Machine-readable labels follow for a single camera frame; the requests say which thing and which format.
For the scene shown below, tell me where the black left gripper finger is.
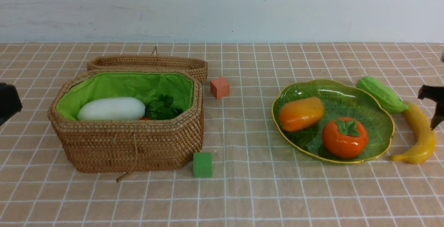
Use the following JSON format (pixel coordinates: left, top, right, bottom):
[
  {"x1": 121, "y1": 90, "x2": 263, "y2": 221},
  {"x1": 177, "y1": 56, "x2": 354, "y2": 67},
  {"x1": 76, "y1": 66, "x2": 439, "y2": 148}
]
[{"x1": 0, "y1": 83, "x2": 23, "y2": 126}]

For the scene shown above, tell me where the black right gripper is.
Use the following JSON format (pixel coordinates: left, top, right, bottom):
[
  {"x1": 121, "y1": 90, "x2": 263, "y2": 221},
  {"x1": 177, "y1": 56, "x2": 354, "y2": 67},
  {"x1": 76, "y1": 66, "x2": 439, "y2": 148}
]
[{"x1": 417, "y1": 85, "x2": 444, "y2": 130}]

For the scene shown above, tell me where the yellow toy banana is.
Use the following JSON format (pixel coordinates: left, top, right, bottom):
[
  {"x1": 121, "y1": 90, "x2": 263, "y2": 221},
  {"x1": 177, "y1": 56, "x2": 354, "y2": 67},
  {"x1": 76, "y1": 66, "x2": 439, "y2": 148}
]
[{"x1": 390, "y1": 101, "x2": 436, "y2": 164}]

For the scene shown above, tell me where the green toy bitter gourd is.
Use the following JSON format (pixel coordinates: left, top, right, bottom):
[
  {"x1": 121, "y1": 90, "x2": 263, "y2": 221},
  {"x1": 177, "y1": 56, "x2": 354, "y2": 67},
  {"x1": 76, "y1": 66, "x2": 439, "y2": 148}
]
[{"x1": 356, "y1": 76, "x2": 409, "y2": 114}]

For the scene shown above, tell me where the orange toy persimmon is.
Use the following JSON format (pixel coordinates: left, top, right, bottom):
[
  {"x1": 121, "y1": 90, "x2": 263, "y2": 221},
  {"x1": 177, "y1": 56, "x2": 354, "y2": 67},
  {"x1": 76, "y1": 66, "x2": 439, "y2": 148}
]
[{"x1": 322, "y1": 117, "x2": 368, "y2": 159}]

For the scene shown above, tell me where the orange yellow toy mango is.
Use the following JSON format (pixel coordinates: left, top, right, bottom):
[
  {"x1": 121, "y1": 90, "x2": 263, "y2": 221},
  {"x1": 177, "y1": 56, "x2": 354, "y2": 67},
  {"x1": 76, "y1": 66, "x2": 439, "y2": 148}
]
[{"x1": 279, "y1": 97, "x2": 325, "y2": 132}]

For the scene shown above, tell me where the white toy radish with leaves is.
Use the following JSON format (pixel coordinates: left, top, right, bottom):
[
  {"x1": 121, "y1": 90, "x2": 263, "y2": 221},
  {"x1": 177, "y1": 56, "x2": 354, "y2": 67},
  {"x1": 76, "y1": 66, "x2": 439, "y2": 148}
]
[{"x1": 77, "y1": 94, "x2": 184, "y2": 121}]

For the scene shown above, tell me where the green glass leaf plate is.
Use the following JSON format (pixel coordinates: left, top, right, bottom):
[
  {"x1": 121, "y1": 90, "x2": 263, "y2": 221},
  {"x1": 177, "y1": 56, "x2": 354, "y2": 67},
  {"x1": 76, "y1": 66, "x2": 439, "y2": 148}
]
[{"x1": 272, "y1": 79, "x2": 395, "y2": 164}]

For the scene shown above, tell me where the woven wicker basket lid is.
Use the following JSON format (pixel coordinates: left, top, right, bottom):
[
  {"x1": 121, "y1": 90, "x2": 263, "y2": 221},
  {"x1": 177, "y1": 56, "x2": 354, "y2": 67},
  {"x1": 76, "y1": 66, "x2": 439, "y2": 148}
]
[{"x1": 87, "y1": 47, "x2": 208, "y2": 83}]

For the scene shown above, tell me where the woven wicker basket green lining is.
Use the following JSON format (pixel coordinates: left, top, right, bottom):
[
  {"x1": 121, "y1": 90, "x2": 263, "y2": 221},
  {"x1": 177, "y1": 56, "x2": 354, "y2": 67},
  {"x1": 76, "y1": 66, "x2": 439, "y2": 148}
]
[{"x1": 48, "y1": 70, "x2": 205, "y2": 173}]

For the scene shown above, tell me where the checkered beige tablecloth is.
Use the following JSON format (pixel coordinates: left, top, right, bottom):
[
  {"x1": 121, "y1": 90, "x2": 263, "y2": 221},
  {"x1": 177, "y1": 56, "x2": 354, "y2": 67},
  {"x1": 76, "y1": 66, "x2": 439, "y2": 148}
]
[{"x1": 0, "y1": 42, "x2": 443, "y2": 227}]

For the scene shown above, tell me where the green foam cube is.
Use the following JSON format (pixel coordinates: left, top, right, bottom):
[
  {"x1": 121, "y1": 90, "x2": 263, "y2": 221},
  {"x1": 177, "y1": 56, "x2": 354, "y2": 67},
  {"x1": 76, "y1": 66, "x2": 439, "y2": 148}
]
[{"x1": 193, "y1": 152, "x2": 213, "y2": 178}]

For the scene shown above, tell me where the orange foam cube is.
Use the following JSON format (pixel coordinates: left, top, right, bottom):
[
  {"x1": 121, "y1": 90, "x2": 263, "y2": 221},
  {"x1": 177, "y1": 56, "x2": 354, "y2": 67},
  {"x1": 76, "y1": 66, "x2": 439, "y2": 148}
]
[{"x1": 210, "y1": 77, "x2": 230, "y2": 99}]

